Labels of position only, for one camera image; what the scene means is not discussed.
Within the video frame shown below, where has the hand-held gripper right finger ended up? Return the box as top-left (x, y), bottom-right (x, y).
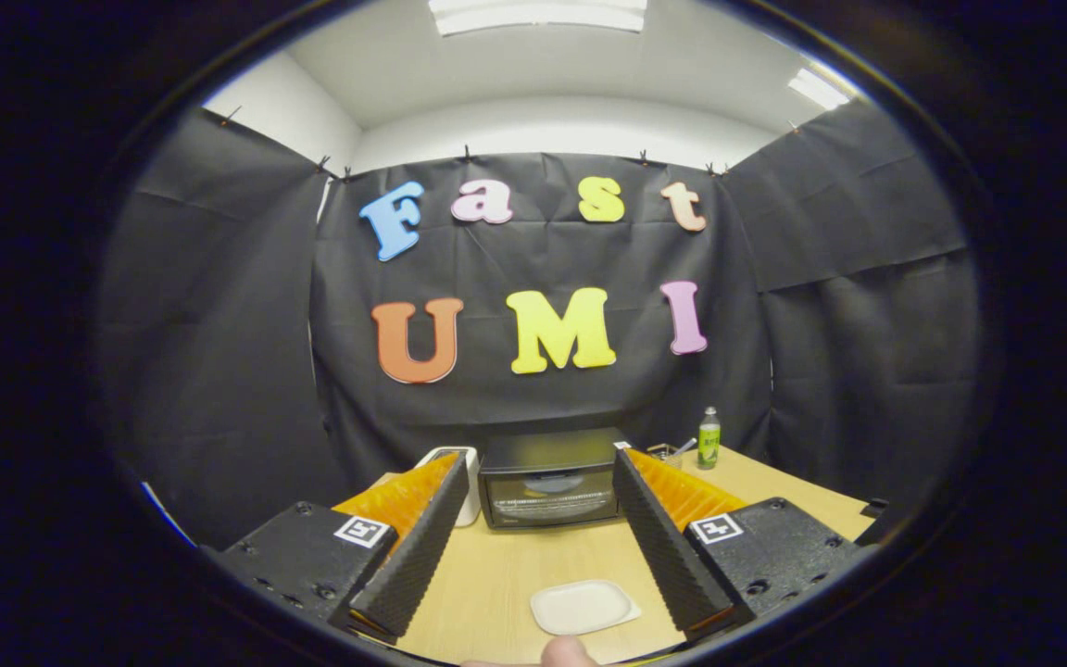
top-left (612, 447), bottom-right (868, 642)

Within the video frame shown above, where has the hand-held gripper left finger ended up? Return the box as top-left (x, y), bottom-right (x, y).
top-left (205, 451), bottom-right (470, 647)

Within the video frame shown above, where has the black toaster oven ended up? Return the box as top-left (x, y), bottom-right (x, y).
top-left (478, 428), bottom-right (632, 531)

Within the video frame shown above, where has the white bread toaster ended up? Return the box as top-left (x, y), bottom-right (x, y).
top-left (415, 446), bottom-right (481, 527)

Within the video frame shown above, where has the white plate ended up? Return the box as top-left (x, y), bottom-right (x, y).
top-left (530, 580), bottom-right (643, 636)

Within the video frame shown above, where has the green drink bottle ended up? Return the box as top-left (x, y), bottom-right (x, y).
top-left (697, 406), bottom-right (722, 471)

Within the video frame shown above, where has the small ceiling light panel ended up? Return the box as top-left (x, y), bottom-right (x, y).
top-left (786, 68), bottom-right (854, 112)

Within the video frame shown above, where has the long ceiling light panel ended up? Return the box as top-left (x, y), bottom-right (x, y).
top-left (429, 0), bottom-right (648, 38)

